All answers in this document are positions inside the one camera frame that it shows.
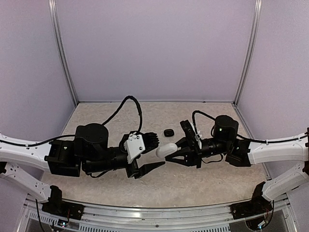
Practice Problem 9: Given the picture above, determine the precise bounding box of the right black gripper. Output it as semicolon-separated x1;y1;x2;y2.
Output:
164;136;230;169

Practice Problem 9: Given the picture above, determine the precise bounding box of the aluminium frame post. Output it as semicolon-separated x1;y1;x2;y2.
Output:
233;0;263;107
48;0;79;107

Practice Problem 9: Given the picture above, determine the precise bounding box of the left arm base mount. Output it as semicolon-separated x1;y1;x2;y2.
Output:
42;185;84;220

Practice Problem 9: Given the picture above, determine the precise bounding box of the white earbud charging case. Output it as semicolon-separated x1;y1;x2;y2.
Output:
155;143;178;158

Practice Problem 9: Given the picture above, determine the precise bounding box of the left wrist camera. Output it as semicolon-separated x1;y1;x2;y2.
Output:
124;132;145;164

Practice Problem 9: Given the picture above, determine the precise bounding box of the left aluminium frame post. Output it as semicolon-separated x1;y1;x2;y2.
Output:
48;0;79;107

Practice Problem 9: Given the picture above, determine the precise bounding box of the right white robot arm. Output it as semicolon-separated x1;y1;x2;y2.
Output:
156;115;309;215

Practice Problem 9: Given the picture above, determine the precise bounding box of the right aluminium frame post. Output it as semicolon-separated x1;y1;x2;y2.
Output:
233;0;263;107

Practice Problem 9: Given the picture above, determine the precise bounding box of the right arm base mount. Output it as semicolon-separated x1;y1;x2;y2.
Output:
230;181;274;219

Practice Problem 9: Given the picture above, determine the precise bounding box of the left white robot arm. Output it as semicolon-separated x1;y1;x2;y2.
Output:
0;123;165;179

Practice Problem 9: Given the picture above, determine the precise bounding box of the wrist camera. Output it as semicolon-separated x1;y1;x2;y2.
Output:
124;132;145;164
180;120;202;149

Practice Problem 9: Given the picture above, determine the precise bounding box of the front aluminium rail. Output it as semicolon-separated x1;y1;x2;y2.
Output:
13;195;298;232

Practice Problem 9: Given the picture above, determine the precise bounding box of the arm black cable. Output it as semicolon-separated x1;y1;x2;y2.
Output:
0;95;143;178
192;110;309;165

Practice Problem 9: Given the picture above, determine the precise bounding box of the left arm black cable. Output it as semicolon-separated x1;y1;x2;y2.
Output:
0;95;143;178

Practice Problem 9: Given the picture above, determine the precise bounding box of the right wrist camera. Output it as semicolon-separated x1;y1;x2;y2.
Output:
180;120;202;149

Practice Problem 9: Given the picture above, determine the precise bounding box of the black earbud charging case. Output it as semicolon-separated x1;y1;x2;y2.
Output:
163;129;174;137

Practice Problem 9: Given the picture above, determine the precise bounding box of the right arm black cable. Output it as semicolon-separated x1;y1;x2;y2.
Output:
192;110;309;165

